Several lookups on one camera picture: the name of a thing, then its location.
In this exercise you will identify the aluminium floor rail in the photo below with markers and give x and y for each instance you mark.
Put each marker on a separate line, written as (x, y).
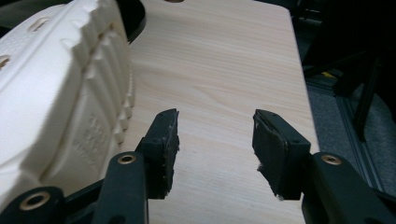
(351, 124)

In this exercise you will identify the black metal stand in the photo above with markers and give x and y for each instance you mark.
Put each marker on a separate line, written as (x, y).
(369, 93)

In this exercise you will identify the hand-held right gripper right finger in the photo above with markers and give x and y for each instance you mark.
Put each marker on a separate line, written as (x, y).
(277, 155)

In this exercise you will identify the cream clog shoe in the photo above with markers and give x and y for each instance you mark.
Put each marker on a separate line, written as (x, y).
(46, 93)

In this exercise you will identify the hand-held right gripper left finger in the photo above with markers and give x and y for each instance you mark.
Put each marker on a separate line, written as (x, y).
(162, 149)

